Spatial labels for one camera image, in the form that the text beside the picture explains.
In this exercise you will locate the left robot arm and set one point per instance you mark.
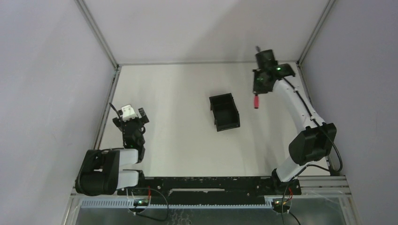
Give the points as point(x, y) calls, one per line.
point(102, 172)

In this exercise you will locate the circuit board with wires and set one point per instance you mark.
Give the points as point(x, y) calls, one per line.
point(282, 206)
point(142, 205)

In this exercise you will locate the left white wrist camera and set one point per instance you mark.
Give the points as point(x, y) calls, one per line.
point(128, 113)

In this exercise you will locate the black plastic bin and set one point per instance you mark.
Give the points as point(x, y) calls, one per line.
point(226, 115)

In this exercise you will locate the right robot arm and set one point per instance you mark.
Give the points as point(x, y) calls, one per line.
point(315, 137)

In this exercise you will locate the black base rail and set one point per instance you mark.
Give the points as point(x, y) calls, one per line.
point(217, 191)

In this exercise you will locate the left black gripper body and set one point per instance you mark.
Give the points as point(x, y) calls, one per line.
point(131, 122)

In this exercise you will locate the left circuit board with wires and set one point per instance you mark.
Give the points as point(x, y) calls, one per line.
point(142, 205)

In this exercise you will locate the right circuit board with wires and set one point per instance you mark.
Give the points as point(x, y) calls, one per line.
point(282, 206)

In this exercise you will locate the red handled screwdriver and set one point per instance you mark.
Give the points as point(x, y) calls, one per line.
point(256, 101)

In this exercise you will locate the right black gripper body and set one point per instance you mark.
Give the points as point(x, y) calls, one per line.
point(259, 86)

